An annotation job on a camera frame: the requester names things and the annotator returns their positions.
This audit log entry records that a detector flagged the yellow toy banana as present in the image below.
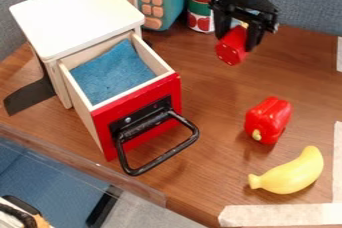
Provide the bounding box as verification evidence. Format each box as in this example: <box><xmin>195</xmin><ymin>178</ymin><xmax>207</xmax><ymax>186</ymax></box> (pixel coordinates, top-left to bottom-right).
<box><xmin>247</xmin><ymin>145</ymin><xmax>326</xmax><ymax>195</ymax></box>

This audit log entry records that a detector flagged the white tape strip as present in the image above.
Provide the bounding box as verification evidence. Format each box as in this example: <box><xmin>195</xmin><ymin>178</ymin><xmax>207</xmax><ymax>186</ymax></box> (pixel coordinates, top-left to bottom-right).
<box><xmin>335</xmin><ymin>36</ymin><xmax>342</xmax><ymax>73</ymax></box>

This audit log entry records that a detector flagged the black strap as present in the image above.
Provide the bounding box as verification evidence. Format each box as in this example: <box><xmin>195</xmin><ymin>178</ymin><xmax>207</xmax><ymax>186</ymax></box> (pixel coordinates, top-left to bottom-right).
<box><xmin>2</xmin><ymin>43</ymin><xmax>59</xmax><ymax>117</ymax></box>

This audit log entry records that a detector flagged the drawer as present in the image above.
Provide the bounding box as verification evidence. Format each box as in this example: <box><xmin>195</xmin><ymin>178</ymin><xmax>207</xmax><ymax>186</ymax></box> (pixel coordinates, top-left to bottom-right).
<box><xmin>57</xmin><ymin>31</ymin><xmax>202</xmax><ymax>177</ymax></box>

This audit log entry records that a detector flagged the red toy pepper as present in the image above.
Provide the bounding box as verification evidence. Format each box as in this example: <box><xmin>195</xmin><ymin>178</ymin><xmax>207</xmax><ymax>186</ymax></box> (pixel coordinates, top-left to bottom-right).
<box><xmin>243</xmin><ymin>96</ymin><xmax>294</xmax><ymax>146</ymax></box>

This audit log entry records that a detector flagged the red toy block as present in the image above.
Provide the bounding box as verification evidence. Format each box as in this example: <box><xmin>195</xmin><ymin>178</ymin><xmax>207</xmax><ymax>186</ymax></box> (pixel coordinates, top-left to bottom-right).
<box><xmin>213</xmin><ymin>25</ymin><xmax>250</xmax><ymax>67</ymax></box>

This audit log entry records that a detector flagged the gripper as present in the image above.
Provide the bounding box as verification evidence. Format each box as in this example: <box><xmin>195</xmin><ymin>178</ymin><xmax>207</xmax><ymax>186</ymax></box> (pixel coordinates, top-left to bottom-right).
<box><xmin>208</xmin><ymin>0</ymin><xmax>282</xmax><ymax>53</ymax></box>

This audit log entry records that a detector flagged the can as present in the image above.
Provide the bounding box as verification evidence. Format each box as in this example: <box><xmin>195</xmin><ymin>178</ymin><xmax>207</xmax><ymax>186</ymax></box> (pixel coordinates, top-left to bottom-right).
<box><xmin>185</xmin><ymin>0</ymin><xmax>228</xmax><ymax>34</ymax></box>

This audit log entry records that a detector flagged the blue cloth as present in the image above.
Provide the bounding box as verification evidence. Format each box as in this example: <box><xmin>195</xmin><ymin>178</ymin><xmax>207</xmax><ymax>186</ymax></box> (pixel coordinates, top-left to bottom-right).
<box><xmin>69</xmin><ymin>38</ymin><xmax>158</xmax><ymax>106</ymax></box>

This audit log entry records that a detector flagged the cabinet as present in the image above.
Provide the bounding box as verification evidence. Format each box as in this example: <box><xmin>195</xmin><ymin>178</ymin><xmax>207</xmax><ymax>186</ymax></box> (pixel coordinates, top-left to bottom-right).
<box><xmin>8</xmin><ymin>0</ymin><xmax>147</xmax><ymax>110</ymax></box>

